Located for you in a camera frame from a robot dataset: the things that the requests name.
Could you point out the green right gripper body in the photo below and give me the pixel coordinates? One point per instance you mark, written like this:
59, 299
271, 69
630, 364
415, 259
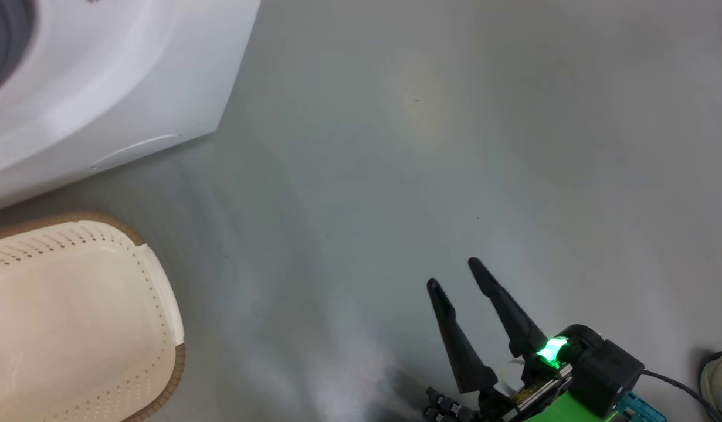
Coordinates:
560, 410

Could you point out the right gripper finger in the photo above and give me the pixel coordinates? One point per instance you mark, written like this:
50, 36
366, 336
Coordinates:
466, 363
516, 328

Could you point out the cream perforated laundry basket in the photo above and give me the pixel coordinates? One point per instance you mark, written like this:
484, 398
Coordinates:
73, 322

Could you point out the white front-load washing machine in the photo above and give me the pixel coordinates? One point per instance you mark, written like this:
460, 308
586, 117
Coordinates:
132, 76

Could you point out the grey rubber door gasket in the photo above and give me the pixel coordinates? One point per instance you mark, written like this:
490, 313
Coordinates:
3, 35

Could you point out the grey sneaker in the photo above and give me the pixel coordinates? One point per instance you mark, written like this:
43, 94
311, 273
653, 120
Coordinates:
721, 387

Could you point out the round drain filter cover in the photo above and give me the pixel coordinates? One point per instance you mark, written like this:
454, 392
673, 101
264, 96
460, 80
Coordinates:
141, 150

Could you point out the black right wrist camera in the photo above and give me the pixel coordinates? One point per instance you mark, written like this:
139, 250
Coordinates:
610, 369

